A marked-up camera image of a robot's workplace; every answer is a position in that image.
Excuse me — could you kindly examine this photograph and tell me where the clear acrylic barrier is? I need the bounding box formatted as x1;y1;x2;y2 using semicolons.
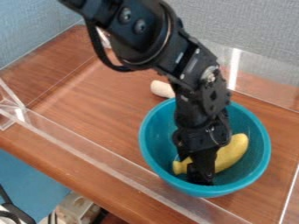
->
0;80;251;224
112;38;299;113

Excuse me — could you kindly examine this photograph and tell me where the clear acrylic back barrier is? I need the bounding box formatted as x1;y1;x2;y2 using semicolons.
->
112;38;299;113

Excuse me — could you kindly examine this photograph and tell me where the white power strip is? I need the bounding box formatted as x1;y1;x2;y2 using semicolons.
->
47;192;102;224

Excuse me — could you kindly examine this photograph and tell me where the yellow toy banana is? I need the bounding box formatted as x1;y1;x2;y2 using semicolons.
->
172;133;248;175

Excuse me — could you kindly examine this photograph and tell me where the white toy object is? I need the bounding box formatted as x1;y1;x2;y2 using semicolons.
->
151;80;175;98

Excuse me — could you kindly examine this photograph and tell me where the clear acrylic front barrier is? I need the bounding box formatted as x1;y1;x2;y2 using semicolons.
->
0;80;251;224

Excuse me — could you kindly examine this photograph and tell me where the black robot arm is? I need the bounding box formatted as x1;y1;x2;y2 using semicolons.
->
59;0;231;186

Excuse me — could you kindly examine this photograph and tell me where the black chair part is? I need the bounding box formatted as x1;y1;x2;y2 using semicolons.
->
0;185;36;224

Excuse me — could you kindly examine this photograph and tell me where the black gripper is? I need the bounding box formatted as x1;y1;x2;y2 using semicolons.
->
172;109;232;186

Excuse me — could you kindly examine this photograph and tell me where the black cable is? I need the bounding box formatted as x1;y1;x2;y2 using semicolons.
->
83;17;134;73

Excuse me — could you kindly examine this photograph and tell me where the blue plastic bowl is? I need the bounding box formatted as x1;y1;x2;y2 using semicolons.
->
138;99;271;198

